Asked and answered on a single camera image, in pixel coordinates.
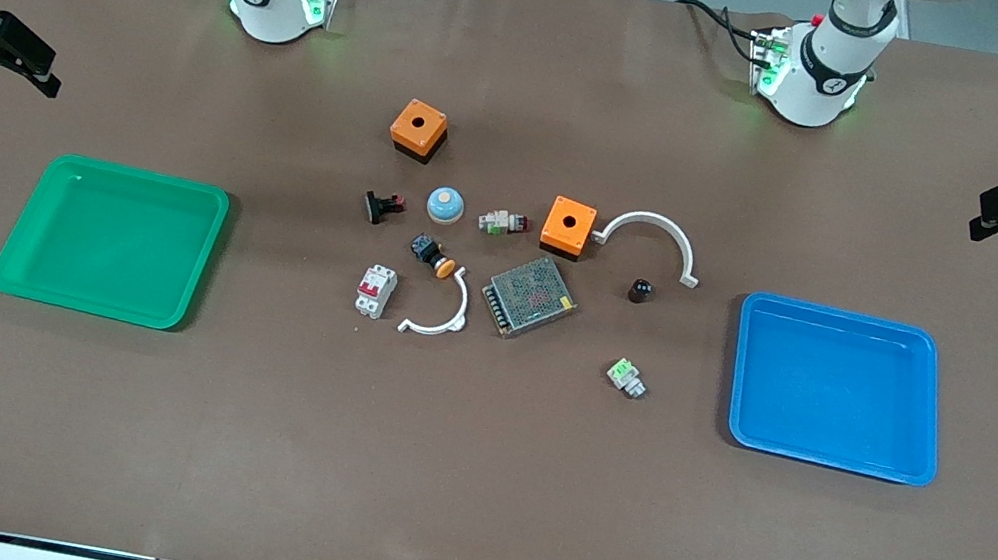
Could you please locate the black cylindrical capacitor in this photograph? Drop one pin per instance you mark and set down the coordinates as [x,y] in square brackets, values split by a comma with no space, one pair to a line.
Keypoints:
[640,292]

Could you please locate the white circuit breaker red lever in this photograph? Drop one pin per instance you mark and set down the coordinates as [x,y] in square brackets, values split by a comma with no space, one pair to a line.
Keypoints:
[376,290]

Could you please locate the green plastic tray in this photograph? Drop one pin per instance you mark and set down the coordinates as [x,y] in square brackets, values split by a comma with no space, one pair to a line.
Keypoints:
[110,240]

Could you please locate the blue plastic tray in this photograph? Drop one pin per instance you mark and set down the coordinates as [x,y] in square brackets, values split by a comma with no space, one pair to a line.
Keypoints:
[835,392]

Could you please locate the large white curved clamp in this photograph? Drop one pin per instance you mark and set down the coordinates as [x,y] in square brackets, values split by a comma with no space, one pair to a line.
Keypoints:
[656,219]

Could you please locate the orange button box upper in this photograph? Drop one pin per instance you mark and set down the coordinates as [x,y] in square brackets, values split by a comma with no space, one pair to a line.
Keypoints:
[420,127]

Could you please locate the orange button box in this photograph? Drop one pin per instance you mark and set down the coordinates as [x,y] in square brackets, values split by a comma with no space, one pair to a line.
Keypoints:
[420,127]
[568,224]

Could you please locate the small green white connector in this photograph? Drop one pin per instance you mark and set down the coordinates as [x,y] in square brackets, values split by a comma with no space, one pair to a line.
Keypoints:
[626,376]

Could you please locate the blue dome button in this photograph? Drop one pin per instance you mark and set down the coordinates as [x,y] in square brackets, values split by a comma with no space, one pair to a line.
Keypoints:
[446,205]

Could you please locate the yellow push button black body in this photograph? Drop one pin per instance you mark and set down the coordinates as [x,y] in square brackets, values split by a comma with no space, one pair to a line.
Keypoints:
[430,254]

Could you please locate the orange button box centre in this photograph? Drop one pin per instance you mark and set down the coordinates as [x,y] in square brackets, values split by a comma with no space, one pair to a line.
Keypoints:
[568,224]

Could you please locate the metal mesh power supply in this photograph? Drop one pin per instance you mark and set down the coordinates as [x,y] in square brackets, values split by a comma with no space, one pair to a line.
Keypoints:
[528,297]

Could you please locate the small white curved clamp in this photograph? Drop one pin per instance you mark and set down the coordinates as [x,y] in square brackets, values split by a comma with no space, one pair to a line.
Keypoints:
[458,309]

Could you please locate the brown table mat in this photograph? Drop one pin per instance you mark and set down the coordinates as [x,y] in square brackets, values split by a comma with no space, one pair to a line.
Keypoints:
[466,477]

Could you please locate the black and red switch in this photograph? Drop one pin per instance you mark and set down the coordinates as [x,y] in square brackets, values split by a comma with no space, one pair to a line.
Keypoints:
[382,208]

